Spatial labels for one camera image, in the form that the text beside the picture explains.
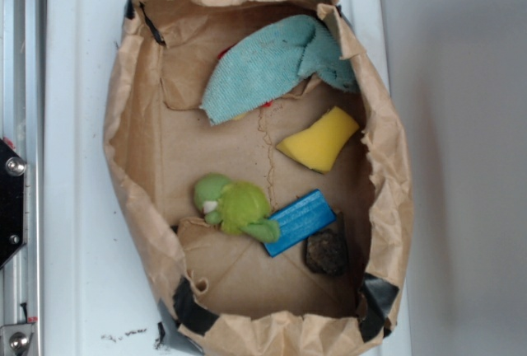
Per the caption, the yellow sponge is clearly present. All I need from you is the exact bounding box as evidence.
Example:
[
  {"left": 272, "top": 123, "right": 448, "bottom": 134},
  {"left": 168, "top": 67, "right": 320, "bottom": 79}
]
[{"left": 276, "top": 106, "right": 359, "bottom": 174}]

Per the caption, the aluminium frame rail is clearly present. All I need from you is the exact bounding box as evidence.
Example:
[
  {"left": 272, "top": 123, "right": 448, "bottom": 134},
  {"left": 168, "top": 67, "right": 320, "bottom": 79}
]
[{"left": 0, "top": 0, "right": 46, "bottom": 356}]

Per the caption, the white tray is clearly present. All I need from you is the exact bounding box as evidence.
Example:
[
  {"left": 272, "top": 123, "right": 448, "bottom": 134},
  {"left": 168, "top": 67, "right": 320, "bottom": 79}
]
[{"left": 39, "top": 0, "right": 197, "bottom": 355}]

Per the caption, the blue wooden block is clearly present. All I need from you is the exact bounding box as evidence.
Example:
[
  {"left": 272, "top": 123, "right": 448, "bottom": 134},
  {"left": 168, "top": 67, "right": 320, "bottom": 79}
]
[{"left": 264, "top": 190, "right": 337, "bottom": 258}]

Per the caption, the dark brown rock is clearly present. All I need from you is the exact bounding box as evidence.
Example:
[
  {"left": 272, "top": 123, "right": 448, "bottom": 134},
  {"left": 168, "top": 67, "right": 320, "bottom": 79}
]
[{"left": 305, "top": 212, "right": 348, "bottom": 277}]

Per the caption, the brown paper bag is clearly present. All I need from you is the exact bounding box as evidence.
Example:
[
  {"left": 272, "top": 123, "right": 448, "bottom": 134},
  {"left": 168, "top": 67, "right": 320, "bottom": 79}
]
[{"left": 104, "top": 0, "right": 413, "bottom": 355}]

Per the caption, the green plush animal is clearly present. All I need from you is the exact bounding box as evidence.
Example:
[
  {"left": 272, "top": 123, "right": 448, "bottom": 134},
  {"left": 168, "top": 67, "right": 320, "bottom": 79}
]
[{"left": 194, "top": 173, "right": 281, "bottom": 243}]

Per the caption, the teal terry cloth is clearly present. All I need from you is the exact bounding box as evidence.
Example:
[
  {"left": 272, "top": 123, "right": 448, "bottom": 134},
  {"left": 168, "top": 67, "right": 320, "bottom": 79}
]
[{"left": 200, "top": 15, "right": 356, "bottom": 125}]

